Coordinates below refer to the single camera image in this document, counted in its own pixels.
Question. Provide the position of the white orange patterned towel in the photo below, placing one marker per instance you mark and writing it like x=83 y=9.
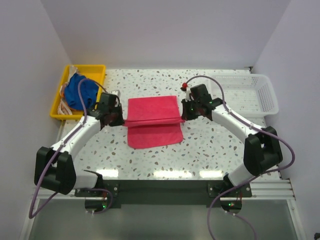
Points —
x=63 y=108

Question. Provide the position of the blue towel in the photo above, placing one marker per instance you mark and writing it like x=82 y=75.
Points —
x=88 y=89

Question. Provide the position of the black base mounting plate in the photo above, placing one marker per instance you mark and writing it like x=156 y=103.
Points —
x=151 y=192

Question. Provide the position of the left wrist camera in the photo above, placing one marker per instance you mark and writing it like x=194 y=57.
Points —
x=116 y=92

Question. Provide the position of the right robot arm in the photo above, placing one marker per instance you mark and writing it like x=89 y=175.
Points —
x=262 y=149

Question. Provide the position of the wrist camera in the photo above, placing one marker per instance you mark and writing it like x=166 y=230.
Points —
x=185 y=88
x=116 y=92

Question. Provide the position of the aluminium extrusion rail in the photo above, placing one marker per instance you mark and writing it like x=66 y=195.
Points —
x=261 y=190

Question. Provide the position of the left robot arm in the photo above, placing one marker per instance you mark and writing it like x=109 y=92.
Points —
x=56 y=168

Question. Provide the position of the pink microfiber towel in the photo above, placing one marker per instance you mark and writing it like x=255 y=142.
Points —
x=153 y=122

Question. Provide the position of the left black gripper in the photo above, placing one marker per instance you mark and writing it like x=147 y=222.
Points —
x=119 y=121

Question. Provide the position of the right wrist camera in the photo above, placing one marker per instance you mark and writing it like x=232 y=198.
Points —
x=185 y=88

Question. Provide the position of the white perforated plastic basket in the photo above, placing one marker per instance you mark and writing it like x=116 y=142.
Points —
x=250 y=95

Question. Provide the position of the yellow plastic bin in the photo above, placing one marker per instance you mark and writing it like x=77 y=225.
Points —
x=94 y=72

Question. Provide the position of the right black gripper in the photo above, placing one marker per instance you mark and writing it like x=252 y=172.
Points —
x=187 y=115

